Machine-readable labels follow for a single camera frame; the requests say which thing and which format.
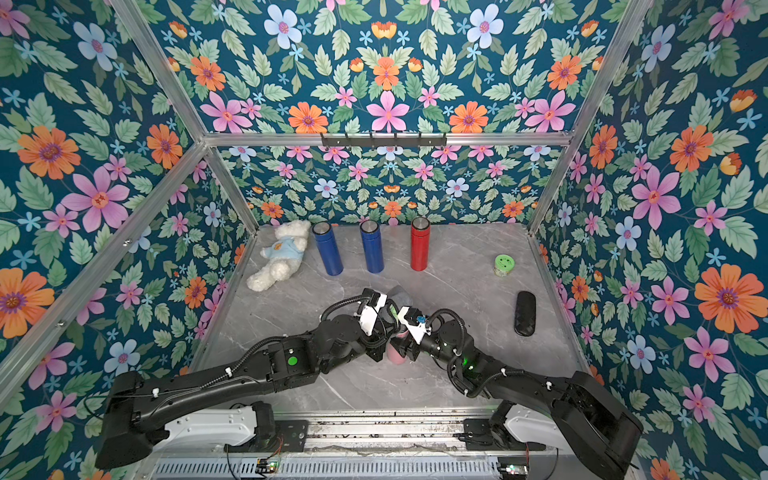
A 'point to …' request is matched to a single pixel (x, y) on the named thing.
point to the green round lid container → (503, 265)
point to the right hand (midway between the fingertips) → (397, 317)
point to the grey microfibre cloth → (399, 298)
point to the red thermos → (420, 243)
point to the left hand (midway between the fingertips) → (400, 330)
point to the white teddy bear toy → (285, 254)
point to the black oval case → (525, 314)
